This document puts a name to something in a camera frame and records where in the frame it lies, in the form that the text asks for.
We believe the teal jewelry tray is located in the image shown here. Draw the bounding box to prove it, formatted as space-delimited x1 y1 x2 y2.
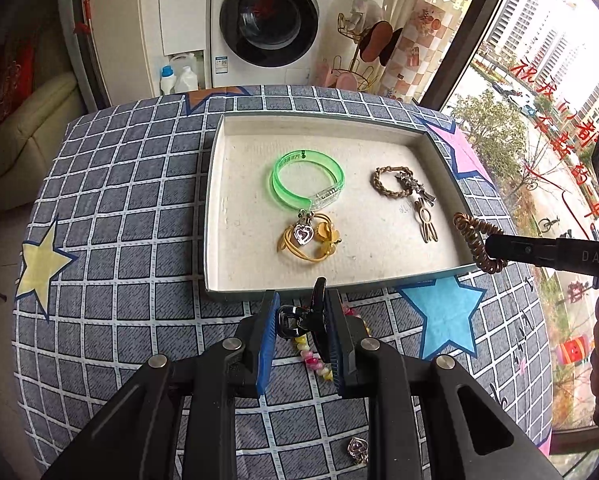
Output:
204 114 475 299

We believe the grey checkered star tablecloth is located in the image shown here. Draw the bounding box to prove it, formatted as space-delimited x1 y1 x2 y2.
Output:
12 86 553 479

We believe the white washing machine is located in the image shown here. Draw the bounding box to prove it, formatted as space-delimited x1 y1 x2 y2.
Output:
209 0 332 87

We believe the heart pendant silver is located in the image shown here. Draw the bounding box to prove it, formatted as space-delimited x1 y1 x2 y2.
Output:
292 209 315 247
347 437 369 465

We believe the green translucent bangle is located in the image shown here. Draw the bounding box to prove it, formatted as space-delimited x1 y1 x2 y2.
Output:
270 148 345 212

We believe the black hair claw clip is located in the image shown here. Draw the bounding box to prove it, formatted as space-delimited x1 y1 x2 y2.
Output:
275 304 320 340

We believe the white detergent bottle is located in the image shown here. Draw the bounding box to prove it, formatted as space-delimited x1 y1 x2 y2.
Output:
159 65 177 96

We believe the yellow flower hair tie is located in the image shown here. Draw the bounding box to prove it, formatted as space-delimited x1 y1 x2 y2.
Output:
275 212 344 265

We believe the red cushion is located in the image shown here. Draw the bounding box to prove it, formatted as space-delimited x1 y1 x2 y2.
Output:
0 38 34 125

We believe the brown spiral hair tie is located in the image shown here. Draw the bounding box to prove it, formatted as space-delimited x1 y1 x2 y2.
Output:
451 211 509 276

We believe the beige sofa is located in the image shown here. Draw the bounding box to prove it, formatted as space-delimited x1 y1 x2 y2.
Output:
0 72 86 211

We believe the pink yellow beaded bracelet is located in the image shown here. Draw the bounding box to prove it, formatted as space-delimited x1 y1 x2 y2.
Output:
292 303 373 384

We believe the gold wire shoe rack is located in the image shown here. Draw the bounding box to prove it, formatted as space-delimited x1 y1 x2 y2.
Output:
327 0 403 92

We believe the star rhinestone hair clip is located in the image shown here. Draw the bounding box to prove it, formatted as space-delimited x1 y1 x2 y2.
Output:
396 170 436 207

